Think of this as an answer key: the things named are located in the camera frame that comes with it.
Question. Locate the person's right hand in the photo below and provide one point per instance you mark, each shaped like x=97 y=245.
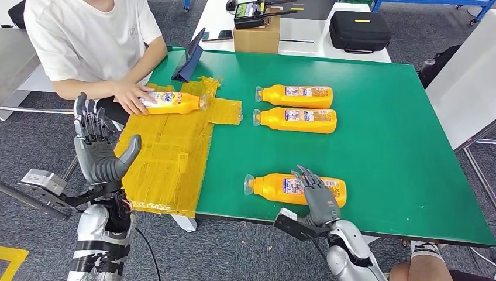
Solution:
x=133 y=97

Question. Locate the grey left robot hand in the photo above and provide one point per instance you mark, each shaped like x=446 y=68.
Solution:
x=97 y=155

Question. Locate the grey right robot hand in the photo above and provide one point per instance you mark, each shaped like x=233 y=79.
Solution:
x=321 y=205

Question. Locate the orange detergent bottle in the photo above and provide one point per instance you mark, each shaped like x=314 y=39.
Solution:
x=271 y=188
x=178 y=104
x=294 y=97
x=294 y=121

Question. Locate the person's left forearm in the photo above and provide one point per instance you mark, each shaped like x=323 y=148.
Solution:
x=149 y=62

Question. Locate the person's right forearm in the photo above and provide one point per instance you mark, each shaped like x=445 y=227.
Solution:
x=85 y=89

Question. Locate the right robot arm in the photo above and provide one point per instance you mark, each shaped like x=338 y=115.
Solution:
x=348 y=260

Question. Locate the grey water bottle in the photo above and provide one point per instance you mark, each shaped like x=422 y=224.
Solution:
x=427 y=66

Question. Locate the white table foot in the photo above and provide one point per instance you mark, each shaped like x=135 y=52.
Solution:
x=372 y=239
x=184 y=223

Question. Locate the yellow taped cardboard mat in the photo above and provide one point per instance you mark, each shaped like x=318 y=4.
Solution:
x=166 y=155

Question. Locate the tablet in blue case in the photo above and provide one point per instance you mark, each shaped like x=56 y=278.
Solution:
x=190 y=58

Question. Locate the black smartphone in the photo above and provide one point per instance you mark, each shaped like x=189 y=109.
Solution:
x=217 y=35

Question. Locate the grey metal table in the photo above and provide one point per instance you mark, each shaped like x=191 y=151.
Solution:
x=15 y=62

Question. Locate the black computer mouse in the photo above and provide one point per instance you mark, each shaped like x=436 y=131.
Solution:
x=231 y=4

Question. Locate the brown cardboard box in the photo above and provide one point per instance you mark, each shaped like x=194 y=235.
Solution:
x=257 y=38

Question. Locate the black bag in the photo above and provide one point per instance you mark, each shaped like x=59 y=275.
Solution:
x=17 y=13

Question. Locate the black carrying case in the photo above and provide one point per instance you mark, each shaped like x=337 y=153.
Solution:
x=360 y=32

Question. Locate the black backpack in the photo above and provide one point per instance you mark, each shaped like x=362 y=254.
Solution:
x=443 y=64

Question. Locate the white side table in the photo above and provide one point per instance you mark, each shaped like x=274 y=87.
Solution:
x=463 y=77

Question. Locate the dark grey flat case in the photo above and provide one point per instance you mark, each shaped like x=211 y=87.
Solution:
x=312 y=9

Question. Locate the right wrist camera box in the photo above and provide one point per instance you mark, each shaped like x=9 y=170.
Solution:
x=294 y=227

